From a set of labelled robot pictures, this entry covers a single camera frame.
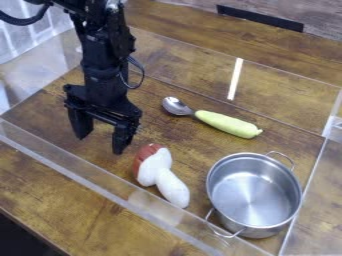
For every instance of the green handled metal spoon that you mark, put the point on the green handled metal spoon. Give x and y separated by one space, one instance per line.
225 123

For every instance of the stainless steel pot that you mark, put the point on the stainless steel pot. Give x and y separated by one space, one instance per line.
254 193

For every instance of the plush mushroom toy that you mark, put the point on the plush mushroom toy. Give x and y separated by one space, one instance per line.
151 169

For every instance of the clear acrylic enclosure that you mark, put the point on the clear acrylic enclosure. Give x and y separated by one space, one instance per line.
68 189

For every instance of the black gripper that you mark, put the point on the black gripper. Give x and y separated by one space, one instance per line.
100 99

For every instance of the black bar on table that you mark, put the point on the black bar on table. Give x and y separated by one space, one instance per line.
261 18

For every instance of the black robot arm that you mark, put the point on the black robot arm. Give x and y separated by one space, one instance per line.
107 43

